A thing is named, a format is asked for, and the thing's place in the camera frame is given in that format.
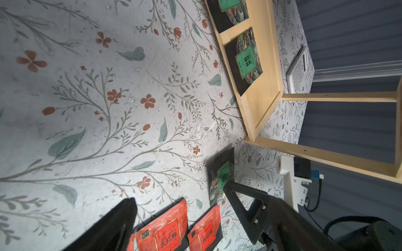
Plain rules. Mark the green tea bag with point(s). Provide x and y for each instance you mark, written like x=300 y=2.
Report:
x=227 y=13
x=220 y=170
x=244 y=60

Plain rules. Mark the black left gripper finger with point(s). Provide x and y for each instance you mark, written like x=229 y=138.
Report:
x=112 y=232

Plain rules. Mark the light wooden two-tier shelf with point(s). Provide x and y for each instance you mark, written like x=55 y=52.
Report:
x=259 y=101

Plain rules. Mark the white scientific calculator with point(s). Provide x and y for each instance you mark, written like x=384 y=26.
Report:
x=298 y=70

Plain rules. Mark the red tea bag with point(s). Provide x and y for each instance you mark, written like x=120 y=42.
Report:
x=207 y=232
x=168 y=232

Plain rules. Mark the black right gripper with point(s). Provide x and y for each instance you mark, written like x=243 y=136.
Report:
x=271 y=220

